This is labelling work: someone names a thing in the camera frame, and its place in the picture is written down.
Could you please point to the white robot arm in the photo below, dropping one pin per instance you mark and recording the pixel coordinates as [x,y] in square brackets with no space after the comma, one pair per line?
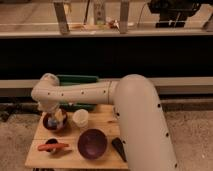
[143,127]

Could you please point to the metal post right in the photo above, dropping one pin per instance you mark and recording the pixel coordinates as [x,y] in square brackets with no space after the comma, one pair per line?
[124,12]

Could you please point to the metal post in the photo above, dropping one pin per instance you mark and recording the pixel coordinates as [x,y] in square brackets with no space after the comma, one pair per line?
[61,16]
[124,12]

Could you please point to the orange carrot toy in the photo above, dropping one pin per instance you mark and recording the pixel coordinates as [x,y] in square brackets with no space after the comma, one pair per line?
[45,147]

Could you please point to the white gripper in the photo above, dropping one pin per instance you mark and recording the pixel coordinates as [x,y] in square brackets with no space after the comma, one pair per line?
[48,107]

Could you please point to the blue and white towel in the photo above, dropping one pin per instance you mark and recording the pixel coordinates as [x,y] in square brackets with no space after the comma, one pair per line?
[55,121]

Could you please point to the black wedge object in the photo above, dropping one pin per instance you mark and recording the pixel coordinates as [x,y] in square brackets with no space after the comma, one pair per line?
[118,146]

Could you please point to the wooden board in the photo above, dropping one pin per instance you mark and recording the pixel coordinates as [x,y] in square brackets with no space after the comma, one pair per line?
[102,118]

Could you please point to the green tray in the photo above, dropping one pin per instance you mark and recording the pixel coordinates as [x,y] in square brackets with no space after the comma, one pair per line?
[68,80]

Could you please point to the purple bowl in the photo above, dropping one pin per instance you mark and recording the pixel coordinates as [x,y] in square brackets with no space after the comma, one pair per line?
[92,144]

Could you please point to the metal post left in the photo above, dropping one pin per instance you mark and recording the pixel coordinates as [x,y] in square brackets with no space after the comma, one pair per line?
[61,16]

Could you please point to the black machine in background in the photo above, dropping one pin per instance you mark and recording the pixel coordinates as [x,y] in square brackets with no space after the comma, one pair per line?
[173,13]

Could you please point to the white cup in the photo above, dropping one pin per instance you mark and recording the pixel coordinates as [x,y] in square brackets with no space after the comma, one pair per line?
[80,118]

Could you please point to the small dark bowl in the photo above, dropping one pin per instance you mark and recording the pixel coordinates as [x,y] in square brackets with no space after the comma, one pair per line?
[51,141]

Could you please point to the dark red bowl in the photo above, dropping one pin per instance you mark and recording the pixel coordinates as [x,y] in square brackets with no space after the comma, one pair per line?
[45,120]

